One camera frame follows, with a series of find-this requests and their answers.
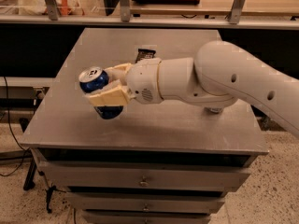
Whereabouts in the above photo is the grey metal shelf rail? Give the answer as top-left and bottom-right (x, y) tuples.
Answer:
(0, 15), (299, 31)

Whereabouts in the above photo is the grey drawer cabinet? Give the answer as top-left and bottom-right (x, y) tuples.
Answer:
(21, 28), (268, 224)

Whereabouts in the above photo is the silver energy drink can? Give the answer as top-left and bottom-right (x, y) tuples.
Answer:
(205, 107), (223, 114)

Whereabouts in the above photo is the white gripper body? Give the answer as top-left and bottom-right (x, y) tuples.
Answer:
(126, 58), (163, 104)

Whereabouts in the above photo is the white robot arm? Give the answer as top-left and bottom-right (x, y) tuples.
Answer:
(78, 41), (299, 136)

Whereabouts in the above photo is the black stand leg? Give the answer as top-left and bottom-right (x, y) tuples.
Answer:
(23, 160), (36, 191)

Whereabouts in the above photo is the orange white plastic bag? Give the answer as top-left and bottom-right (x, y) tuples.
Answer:
(19, 0), (84, 16)

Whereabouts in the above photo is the blue pepsi can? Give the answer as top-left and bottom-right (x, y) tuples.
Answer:
(78, 66), (123, 119)

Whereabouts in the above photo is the top drawer brass knob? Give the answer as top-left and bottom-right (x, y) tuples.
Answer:
(139, 176), (149, 187)

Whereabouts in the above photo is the black snack bar wrapper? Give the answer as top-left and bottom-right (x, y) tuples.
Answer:
(135, 49), (156, 62)

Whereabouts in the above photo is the black floor cable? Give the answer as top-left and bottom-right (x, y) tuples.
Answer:
(0, 76), (31, 177)

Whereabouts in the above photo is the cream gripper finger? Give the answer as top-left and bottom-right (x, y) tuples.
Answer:
(105, 63), (133, 84)
(85, 79), (135, 106)

